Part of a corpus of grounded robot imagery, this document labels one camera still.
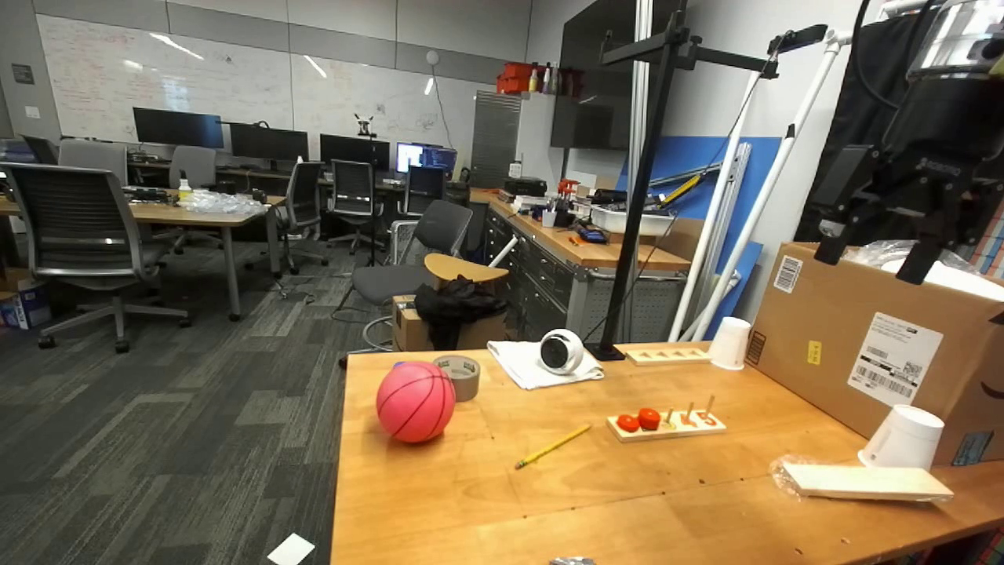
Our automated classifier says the red ring disc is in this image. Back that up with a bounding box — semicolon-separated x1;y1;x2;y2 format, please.
618;415;639;434
636;407;661;429

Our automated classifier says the white paper cup far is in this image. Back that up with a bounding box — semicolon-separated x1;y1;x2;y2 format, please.
710;317;749;371

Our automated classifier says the white paper cup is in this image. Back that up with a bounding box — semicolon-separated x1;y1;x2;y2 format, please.
858;405;945;470
710;317;749;371

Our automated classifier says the wooden stool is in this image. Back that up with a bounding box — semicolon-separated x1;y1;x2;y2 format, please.
425;251;509;287

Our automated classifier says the long workbench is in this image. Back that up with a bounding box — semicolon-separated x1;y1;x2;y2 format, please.
471;188;692;343

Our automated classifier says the grey tape roll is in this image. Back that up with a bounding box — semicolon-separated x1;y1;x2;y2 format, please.
437;356;481;401

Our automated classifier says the pink basketball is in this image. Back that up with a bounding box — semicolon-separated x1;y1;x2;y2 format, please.
378;360;456;447

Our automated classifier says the yellow pencil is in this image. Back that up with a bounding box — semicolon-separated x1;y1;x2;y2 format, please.
516;425;592;470

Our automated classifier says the wooden office desk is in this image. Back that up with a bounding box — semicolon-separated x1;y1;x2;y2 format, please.
133;193;287;320

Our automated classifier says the black computer monitor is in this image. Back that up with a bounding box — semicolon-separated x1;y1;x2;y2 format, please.
230;121;307;161
133;108;223;146

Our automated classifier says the large cardboard box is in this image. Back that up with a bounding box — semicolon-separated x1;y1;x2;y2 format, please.
749;243;1004;468

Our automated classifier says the white board in plastic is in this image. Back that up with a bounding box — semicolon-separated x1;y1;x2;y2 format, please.
777;460;955;503

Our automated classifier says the grey office chair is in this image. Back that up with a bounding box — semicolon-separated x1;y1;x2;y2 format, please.
8;163;193;352

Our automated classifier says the white paper cup near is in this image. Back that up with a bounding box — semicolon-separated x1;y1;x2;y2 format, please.
858;405;945;470

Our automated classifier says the white round camera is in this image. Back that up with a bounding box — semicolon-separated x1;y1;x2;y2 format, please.
538;328;583;375

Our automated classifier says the black camera stand pole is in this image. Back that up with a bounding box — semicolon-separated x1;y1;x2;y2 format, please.
592;8;783;360

